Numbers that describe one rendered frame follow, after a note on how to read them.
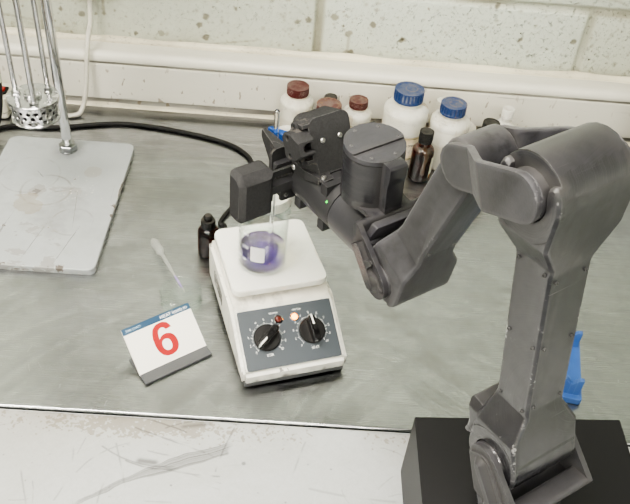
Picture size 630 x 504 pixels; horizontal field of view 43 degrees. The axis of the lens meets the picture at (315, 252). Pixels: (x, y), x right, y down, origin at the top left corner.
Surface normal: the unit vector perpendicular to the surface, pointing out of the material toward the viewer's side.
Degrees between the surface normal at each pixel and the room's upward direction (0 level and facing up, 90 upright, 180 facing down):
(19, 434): 0
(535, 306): 94
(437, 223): 94
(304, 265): 0
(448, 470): 5
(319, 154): 68
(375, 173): 93
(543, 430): 73
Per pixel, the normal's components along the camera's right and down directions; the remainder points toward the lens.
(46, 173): 0.07, -0.74
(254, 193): 0.57, 0.58
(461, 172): -0.86, 0.34
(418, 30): -0.02, 0.66
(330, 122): 0.53, 0.27
